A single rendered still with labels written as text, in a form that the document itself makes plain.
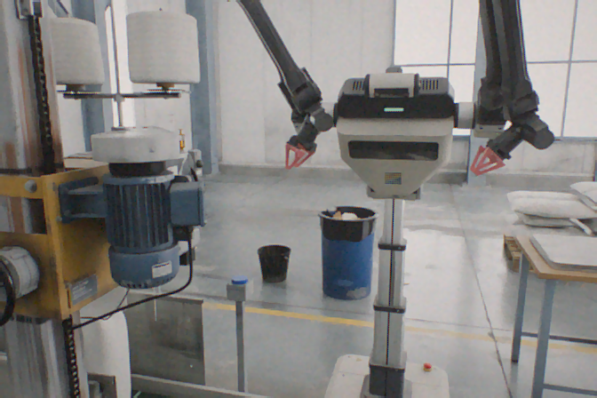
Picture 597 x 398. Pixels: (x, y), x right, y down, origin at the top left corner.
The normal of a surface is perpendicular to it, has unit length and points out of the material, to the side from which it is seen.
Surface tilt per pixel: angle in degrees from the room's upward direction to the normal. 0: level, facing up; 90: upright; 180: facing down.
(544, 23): 90
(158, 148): 91
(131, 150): 90
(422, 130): 40
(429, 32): 90
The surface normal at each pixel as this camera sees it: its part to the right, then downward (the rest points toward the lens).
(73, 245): 0.97, 0.05
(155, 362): -0.26, 0.19
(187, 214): 0.15, 0.20
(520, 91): 0.17, 0.55
